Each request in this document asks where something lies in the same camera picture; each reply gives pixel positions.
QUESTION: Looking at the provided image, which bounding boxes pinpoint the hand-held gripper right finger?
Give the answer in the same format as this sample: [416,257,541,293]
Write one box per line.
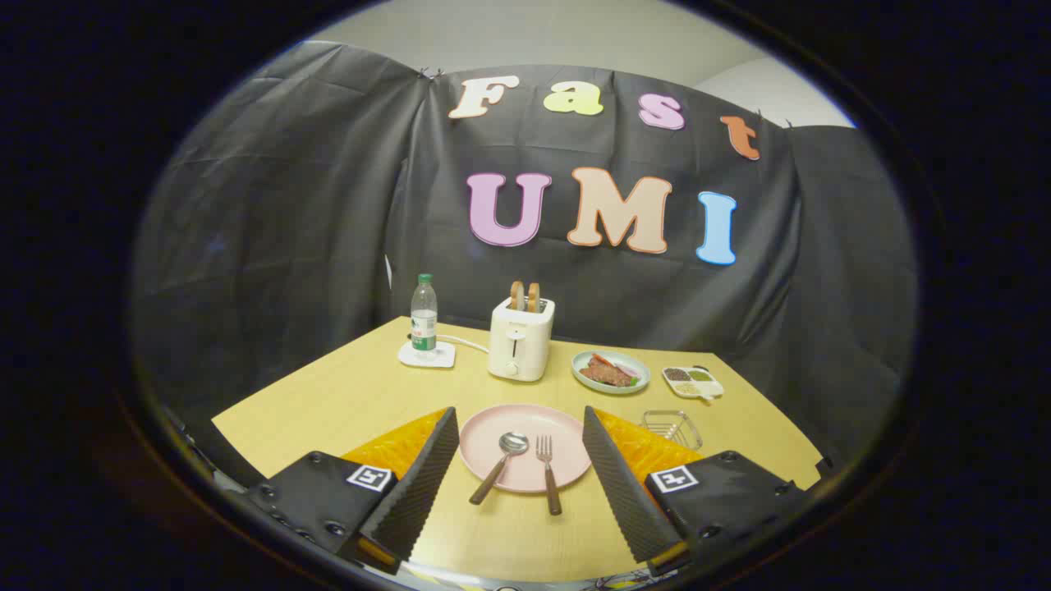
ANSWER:
[581,405,810,577]

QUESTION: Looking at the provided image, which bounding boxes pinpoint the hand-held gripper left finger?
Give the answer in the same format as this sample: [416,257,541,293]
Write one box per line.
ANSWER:
[246,406,461,575]

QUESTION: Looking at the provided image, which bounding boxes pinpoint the wooden handled metal fork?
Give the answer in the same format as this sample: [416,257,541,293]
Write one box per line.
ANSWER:
[535,435,563,516]

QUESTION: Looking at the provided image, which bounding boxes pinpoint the wooden handled metal spoon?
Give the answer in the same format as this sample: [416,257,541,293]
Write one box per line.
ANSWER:
[469,432,530,506]

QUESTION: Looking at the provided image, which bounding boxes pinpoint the light green plate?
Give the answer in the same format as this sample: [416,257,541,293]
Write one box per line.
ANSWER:
[571,350,651,396]

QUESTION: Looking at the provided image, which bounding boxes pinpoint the brown meat slices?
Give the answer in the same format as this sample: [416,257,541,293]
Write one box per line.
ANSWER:
[579,355,635,387]

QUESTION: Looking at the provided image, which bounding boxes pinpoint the pink plate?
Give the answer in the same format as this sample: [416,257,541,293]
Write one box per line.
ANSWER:
[459,403,594,494]

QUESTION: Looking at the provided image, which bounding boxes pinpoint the white divided seasoning dish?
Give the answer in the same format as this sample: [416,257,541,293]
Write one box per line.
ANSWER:
[662,365,725,401]

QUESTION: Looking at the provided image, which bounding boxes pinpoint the white square coaster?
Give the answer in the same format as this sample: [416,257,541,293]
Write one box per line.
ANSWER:
[398,340,457,369]

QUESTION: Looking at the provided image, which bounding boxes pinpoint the clear plastic water bottle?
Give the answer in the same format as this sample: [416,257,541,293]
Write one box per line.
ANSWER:
[411,273,439,360]

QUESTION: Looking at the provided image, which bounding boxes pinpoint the white toaster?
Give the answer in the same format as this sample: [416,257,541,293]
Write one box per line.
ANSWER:
[488,297,556,383]

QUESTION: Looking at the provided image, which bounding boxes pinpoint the black backdrop cloth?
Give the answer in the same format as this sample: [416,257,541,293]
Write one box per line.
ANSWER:
[131,39,919,493]

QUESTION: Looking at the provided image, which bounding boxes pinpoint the metal wire cutlery basket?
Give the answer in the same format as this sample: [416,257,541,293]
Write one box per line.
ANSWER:
[640,410,704,451]

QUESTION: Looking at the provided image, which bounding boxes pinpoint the white toaster power cable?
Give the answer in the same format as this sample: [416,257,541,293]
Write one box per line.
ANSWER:
[408,332,491,355]

